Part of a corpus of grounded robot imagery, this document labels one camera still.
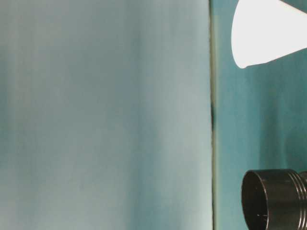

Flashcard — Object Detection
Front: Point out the white paper cup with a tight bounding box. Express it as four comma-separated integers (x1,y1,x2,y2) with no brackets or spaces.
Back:
231,0,307,69

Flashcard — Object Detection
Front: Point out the black cup holder red handle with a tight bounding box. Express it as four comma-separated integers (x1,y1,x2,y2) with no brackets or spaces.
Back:
241,169,307,230

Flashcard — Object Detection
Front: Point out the blue-green backdrop cloth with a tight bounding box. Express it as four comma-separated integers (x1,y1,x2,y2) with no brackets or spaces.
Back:
0,0,213,230

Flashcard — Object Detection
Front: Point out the blue-green table cloth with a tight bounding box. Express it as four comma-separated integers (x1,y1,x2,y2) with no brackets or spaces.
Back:
210,0,307,230

